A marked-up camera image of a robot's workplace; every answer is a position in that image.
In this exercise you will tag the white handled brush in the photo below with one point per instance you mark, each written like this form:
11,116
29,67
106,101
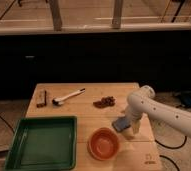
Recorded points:
60,100

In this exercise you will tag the green plastic tray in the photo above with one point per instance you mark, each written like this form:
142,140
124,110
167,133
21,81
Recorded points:
43,144

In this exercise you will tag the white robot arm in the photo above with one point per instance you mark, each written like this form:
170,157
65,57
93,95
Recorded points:
142,101

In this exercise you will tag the left wooden post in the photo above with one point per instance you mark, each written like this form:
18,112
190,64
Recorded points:
56,16

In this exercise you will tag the orange bowl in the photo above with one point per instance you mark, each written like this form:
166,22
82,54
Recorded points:
103,144

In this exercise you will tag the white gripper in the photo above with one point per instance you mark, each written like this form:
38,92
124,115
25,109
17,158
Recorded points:
133,116

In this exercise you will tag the black device on floor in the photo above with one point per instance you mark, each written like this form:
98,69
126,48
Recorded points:
185,99

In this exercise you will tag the right wooden post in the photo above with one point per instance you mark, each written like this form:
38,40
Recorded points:
117,13

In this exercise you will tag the brown crumbly food pile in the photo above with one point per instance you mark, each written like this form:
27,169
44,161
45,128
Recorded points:
105,102

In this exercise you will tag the wooden post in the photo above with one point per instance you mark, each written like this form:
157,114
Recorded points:
56,16
117,13

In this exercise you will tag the brown chocolate bar piece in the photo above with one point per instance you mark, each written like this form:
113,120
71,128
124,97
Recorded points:
41,99

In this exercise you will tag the blue grey sponge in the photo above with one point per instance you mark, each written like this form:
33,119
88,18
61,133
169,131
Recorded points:
121,124

